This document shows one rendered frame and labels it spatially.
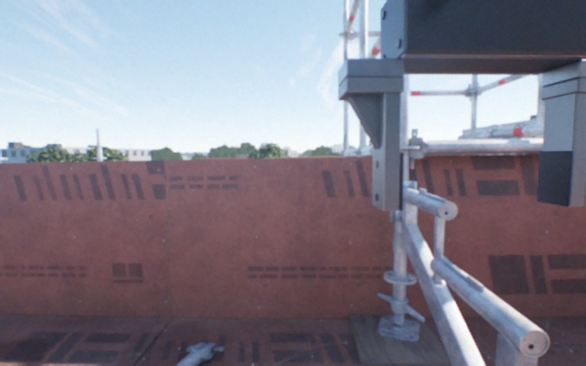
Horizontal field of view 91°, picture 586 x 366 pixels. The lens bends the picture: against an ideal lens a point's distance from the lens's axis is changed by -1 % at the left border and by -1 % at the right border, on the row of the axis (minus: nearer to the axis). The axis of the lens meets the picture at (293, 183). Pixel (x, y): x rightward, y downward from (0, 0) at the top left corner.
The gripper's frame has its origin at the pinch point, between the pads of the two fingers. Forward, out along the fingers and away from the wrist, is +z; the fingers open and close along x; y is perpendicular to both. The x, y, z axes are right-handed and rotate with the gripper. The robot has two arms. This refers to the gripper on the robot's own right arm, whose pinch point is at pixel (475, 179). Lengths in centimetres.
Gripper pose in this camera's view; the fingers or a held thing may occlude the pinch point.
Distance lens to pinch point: 25.4
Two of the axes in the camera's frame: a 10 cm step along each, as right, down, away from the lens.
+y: 0.3, 0.9, -10.0
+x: 10.0, -0.2, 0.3
